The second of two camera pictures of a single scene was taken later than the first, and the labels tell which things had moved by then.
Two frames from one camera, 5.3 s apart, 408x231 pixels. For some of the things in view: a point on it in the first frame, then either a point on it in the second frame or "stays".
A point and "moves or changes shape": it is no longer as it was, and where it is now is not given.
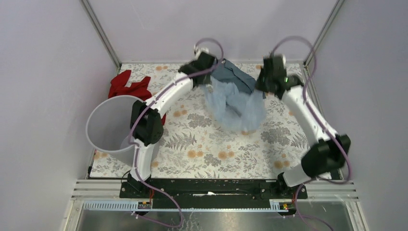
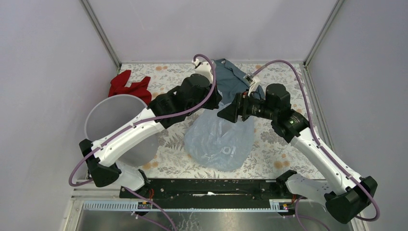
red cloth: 141,90 stays
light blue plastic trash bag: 236,109 moves or changes shape
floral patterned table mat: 195,146 stays
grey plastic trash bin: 108,129 stays
